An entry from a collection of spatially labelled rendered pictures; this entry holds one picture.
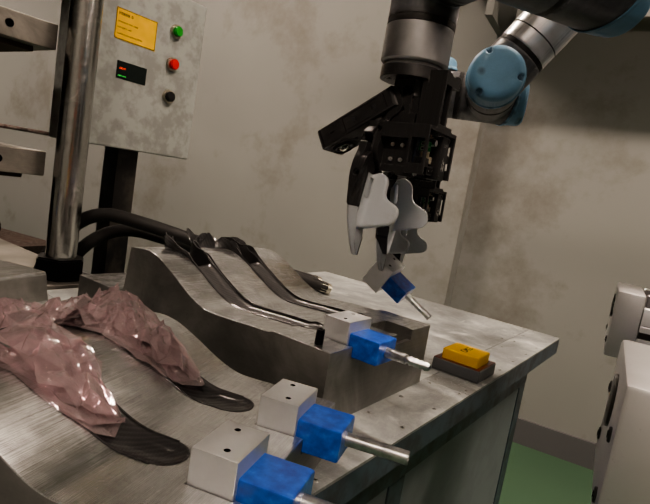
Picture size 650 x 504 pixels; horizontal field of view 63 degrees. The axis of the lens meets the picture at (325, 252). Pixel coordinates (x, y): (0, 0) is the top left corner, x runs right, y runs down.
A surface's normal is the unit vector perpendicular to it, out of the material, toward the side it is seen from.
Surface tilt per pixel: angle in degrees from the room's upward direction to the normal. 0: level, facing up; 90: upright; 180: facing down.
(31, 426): 29
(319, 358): 90
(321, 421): 0
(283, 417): 90
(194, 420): 0
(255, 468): 0
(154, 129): 90
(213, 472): 90
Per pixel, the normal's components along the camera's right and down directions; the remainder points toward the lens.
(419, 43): -0.12, 0.11
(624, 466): -0.47, 0.04
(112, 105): 0.80, 0.21
